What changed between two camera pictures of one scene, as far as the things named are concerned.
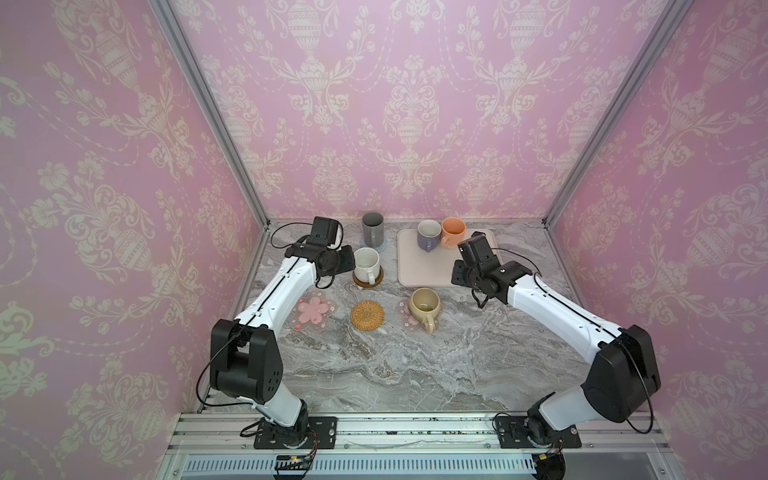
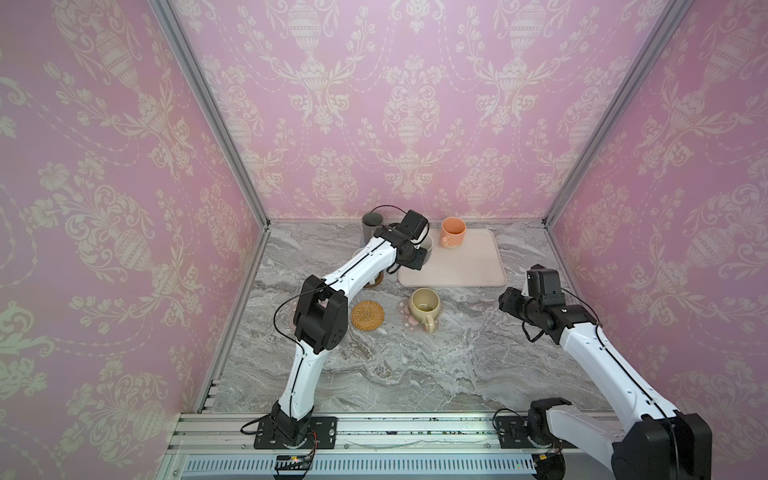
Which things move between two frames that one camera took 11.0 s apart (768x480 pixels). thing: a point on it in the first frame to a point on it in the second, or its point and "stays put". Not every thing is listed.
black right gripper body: (460, 276) to (511, 300)
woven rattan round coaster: (367, 315) stays put
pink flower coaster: (412, 322) stays put
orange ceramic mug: (453, 232) stays put
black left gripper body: (341, 260) to (414, 257)
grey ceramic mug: (373, 229) stays put
